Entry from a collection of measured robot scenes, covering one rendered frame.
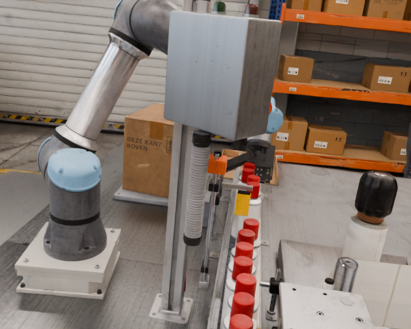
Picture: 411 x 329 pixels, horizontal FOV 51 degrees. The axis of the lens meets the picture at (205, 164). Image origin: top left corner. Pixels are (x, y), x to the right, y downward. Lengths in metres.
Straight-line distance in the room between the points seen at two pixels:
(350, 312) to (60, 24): 5.04
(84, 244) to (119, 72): 0.43
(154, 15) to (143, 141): 0.59
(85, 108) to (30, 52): 4.44
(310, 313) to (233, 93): 0.34
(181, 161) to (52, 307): 0.44
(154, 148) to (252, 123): 0.81
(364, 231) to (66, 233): 0.68
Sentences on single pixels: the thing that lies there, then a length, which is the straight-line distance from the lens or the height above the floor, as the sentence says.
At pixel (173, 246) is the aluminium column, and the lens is 0.94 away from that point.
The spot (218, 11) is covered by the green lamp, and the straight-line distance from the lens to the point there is 0.78.
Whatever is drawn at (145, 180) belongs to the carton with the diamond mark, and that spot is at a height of 0.90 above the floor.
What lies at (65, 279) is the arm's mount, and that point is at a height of 0.87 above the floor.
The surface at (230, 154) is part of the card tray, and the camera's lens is 2.10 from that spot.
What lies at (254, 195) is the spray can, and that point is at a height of 1.06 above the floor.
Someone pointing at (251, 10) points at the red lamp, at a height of 1.49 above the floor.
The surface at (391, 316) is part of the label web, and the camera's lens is 0.97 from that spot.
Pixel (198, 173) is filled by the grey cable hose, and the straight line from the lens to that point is 0.74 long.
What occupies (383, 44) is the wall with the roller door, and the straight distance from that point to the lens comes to 5.63.
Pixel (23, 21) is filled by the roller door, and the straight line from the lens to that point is 5.53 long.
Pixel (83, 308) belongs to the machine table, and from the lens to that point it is 1.05.
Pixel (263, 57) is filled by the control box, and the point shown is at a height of 1.42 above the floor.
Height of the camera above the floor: 1.47
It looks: 19 degrees down
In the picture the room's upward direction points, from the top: 6 degrees clockwise
